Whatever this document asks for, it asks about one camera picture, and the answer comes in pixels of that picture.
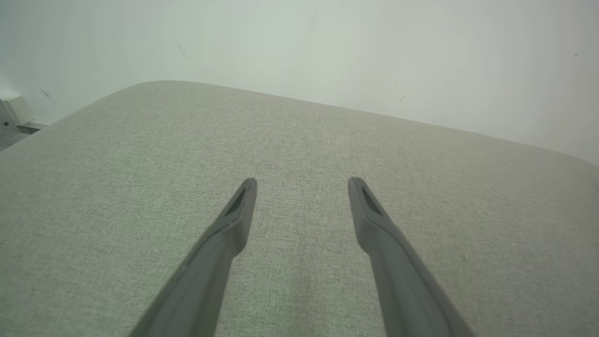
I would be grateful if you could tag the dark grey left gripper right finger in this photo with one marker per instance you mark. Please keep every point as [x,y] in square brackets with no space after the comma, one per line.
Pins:
[398,281]

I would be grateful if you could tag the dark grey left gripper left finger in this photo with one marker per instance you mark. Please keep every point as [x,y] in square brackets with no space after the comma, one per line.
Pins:
[206,276]

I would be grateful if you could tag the white plastic box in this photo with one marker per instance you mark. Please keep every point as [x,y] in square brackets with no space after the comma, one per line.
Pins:
[16,110]

